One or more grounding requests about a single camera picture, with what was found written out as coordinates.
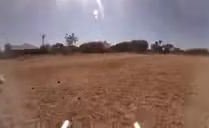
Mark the thin sparse tree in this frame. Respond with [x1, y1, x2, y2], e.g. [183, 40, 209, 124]
[64, 32, 79, 47]

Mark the row of trees and bushes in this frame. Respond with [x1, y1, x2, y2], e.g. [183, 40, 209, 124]
[0, 39, 209, 58]

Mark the pole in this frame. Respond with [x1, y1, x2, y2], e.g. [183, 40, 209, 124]
[41, 33, 46, 47]

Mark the robot's own part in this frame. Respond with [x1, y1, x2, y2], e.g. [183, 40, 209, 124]
[60, 119, 72, 128]
[132, 121, 142, 128]

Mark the low building with pale roof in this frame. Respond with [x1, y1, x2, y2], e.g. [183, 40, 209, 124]
[4, 42, 39, 56]

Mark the brown dirt field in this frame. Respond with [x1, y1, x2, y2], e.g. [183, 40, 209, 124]
[0, 53, 209, 128]

